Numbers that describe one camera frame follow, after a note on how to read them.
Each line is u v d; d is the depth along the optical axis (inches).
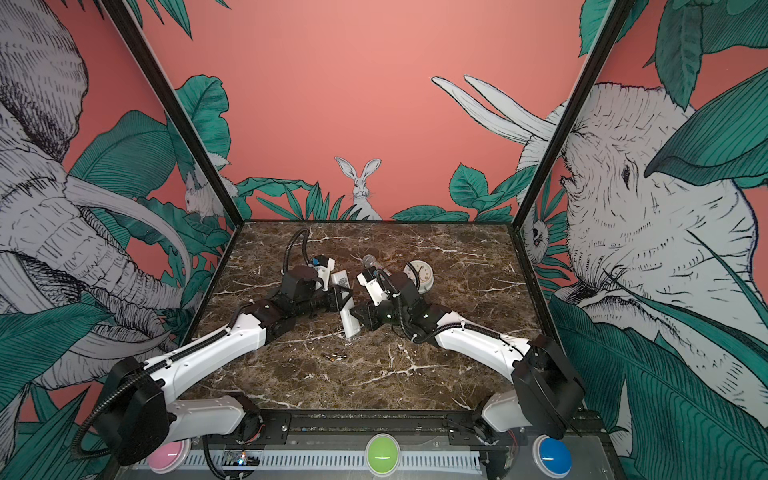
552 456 27.5
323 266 28.9
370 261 40.9
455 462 27.6
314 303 26.7
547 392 16.5
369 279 27.6
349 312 30.2
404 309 24.2
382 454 27.2
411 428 29.8
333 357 33.8
